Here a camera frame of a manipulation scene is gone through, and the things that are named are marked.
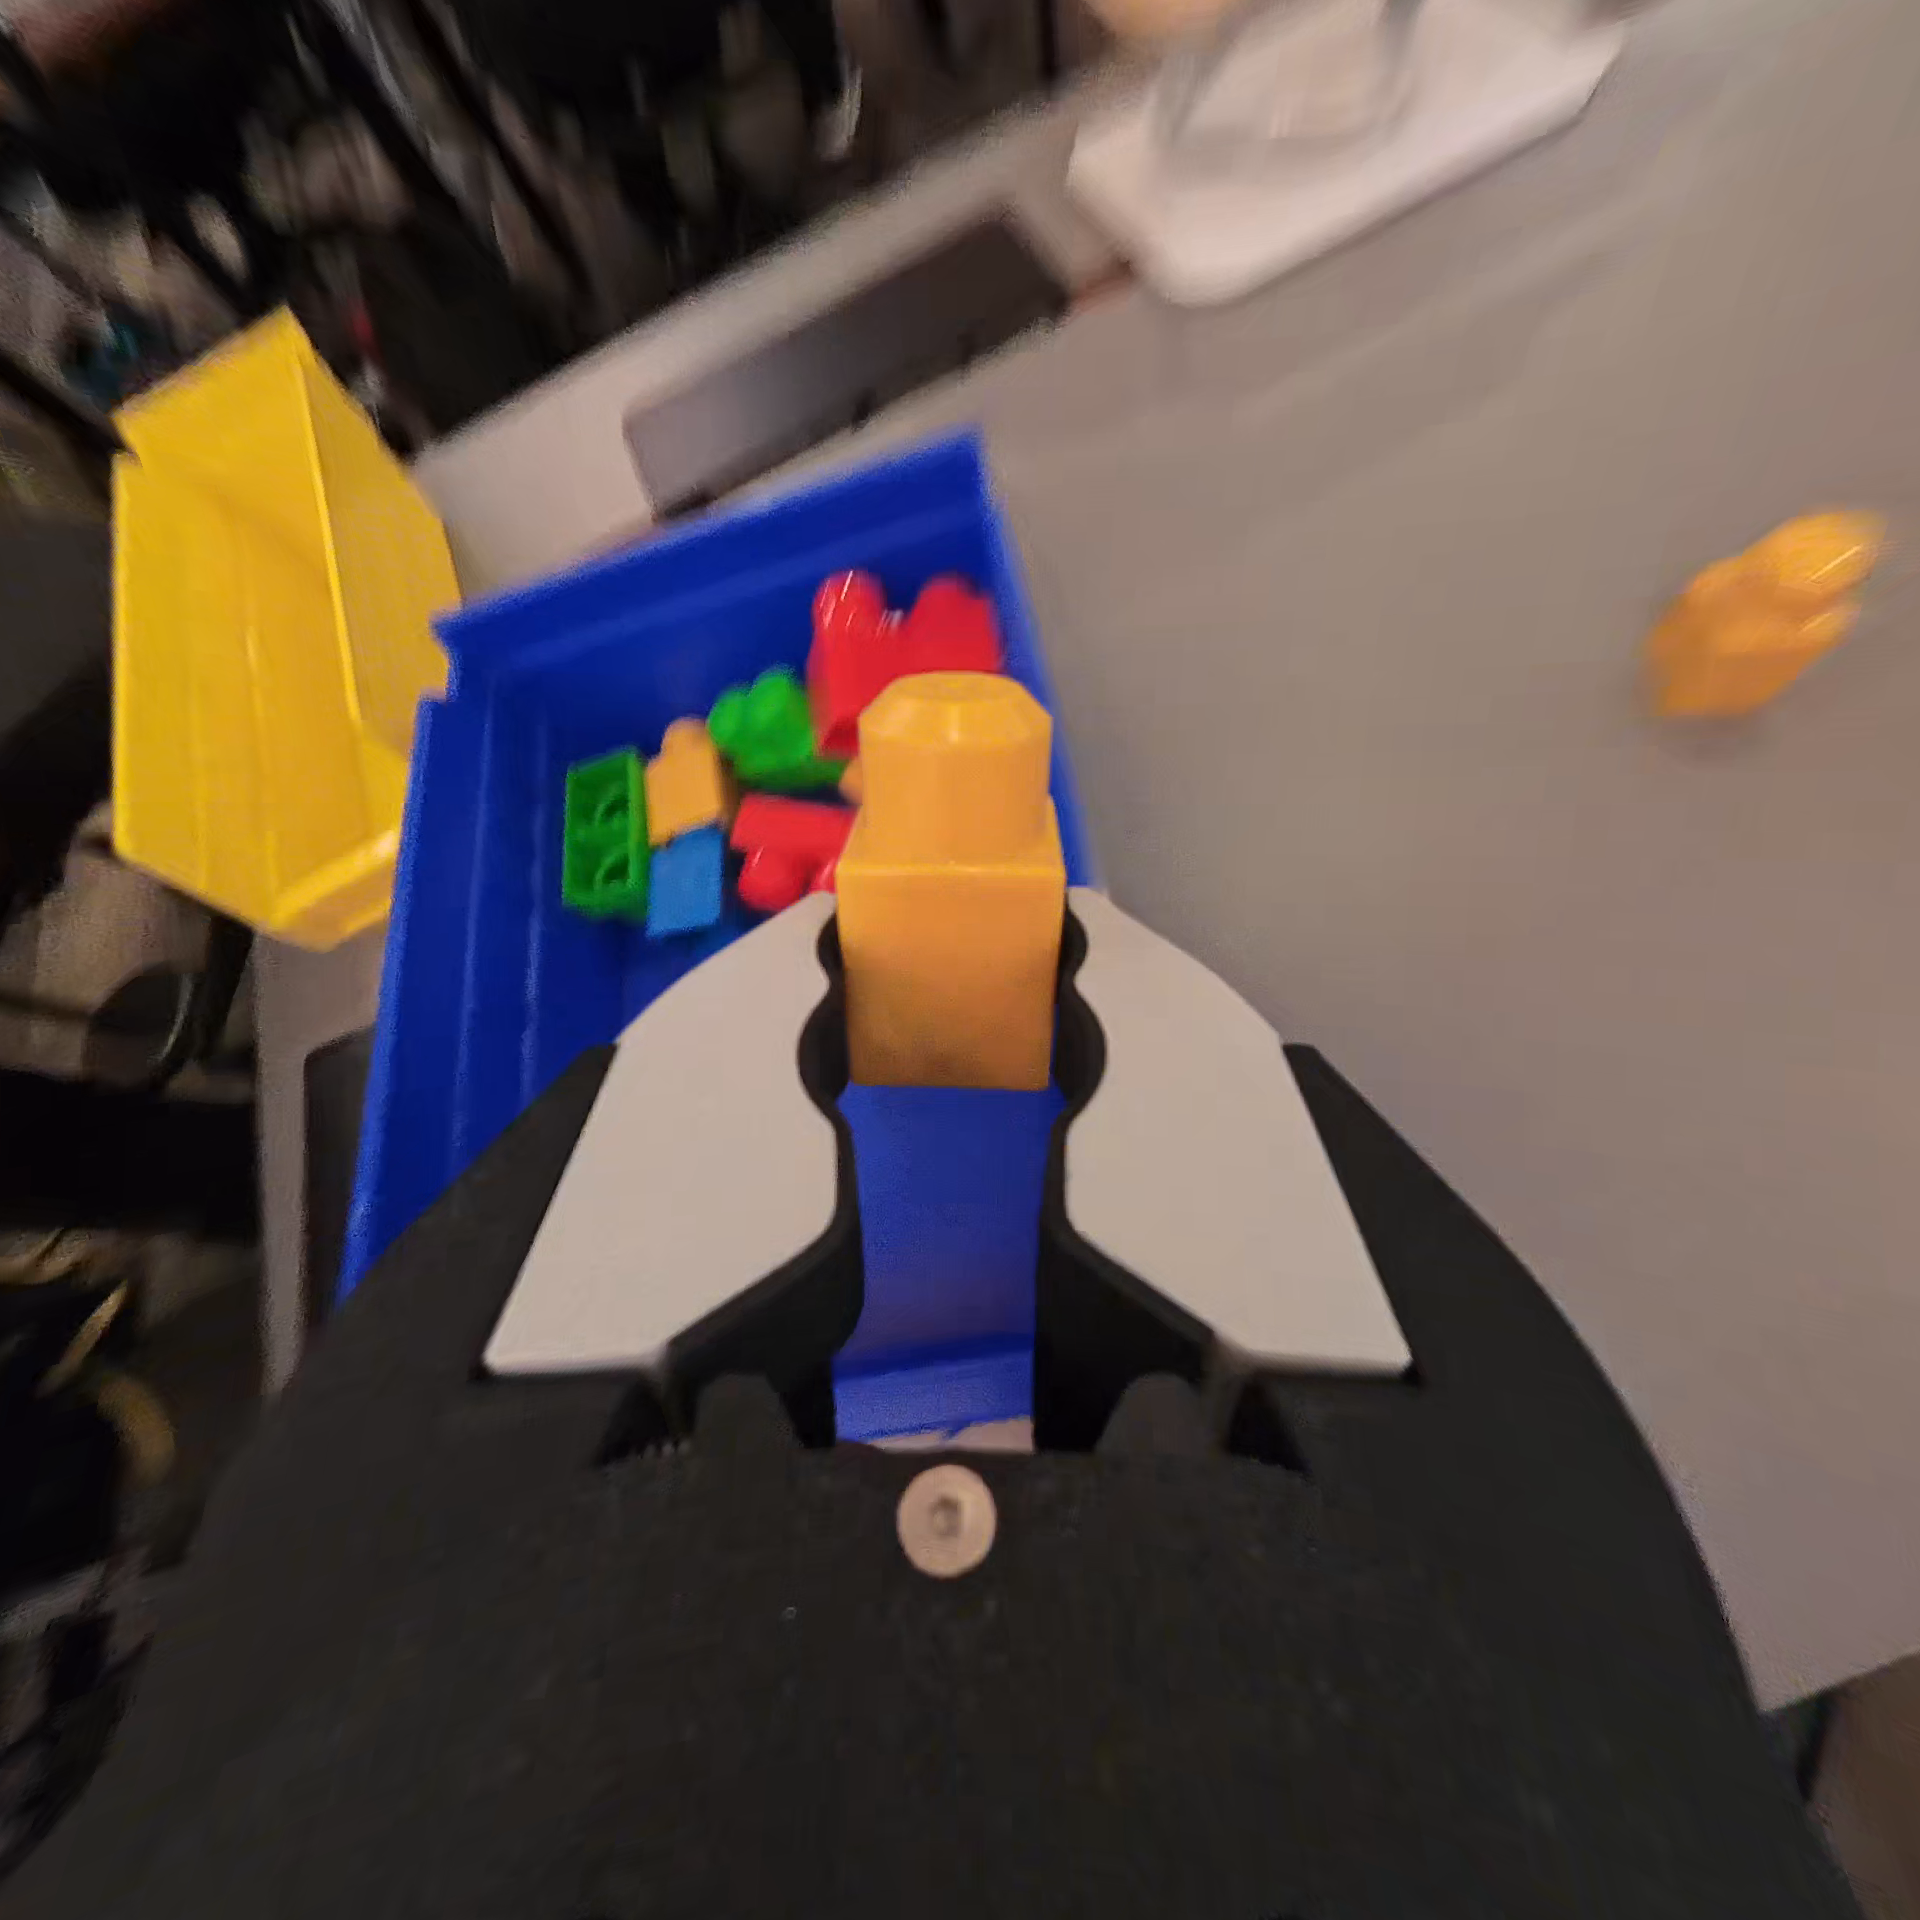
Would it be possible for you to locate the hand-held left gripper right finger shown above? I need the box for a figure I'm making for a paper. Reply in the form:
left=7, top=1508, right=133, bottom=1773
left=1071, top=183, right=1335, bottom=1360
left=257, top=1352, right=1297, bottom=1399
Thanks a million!
left=1036, top=891, right=1412, bottom=1382

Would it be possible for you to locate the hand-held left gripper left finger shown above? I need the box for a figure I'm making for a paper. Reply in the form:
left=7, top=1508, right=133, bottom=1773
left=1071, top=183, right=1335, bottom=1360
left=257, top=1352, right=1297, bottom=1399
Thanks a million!
left=480, top=891, right=873, bottom=1382

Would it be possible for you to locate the blue plastic bin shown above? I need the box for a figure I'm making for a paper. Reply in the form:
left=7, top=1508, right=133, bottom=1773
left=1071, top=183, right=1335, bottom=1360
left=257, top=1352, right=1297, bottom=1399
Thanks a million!
left=341, top=429, right=1097, bottom=1449

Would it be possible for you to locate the yellow toy building block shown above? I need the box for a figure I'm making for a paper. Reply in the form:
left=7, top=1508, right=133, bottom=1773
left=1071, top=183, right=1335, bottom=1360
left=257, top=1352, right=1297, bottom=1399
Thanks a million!
left=1646, top=512, right=1893, bottom=721
left=832, top=677, right=1071, bottom=1091

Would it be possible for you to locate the pile of colourful toy blocks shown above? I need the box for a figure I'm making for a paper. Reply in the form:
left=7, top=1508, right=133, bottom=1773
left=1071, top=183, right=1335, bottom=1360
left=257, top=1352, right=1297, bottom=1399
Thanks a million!
left=562, top=571, right=1007, bottom=933

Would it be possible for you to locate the yellow plastic bin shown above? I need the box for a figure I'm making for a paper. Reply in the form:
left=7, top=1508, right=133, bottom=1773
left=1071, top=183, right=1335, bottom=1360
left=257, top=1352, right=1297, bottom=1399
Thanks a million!
left=111, top=307, right=462, bottom=945

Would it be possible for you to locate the black flat panel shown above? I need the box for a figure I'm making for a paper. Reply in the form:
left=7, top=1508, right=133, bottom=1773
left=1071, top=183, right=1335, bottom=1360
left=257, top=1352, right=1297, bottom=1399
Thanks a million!
left=623, top=209, right=1076, bottom=518

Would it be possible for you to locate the white book stand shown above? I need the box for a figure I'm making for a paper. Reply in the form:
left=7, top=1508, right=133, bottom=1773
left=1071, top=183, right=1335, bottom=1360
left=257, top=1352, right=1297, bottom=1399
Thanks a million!
left=1064, top=0, right=1636, bottom=309

